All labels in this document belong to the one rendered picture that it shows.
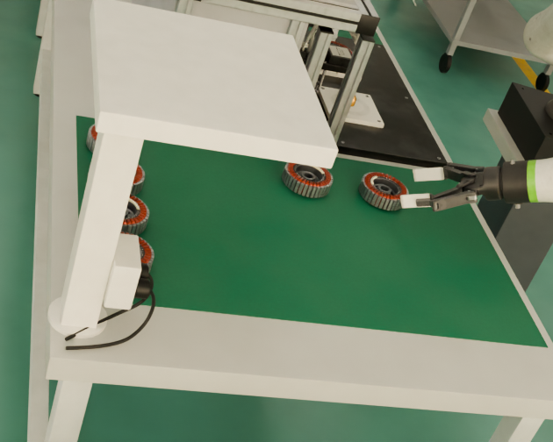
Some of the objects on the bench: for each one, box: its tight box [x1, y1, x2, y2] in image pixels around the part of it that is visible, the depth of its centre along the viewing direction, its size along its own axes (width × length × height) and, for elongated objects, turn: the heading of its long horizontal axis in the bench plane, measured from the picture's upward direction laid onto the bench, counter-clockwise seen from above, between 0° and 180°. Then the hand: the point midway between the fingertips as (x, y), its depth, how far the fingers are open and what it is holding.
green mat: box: [76, 116, 548, 348], centre depth 210 cm, size 94×61×1 cm, turn 78°
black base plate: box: [304, 30, 448, 168], centre depth 266 cm, size 47×64×2 cm
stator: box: [282, 162, 334, 198], centre depth 223 cm, size 11×11×4 cm
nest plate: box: [317, 86, 384, 128], centre depth 256 cm, size 15×15×1 cm
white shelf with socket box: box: [47, 0, 338, 350], centre depth 167 cm, size 35×37×46 cm
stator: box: [358, 172, 409, 210], centre depth 228 cm, size 11×11×4 cm
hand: (412, 188), depth 226 cm, fingers open, 13 cm apart
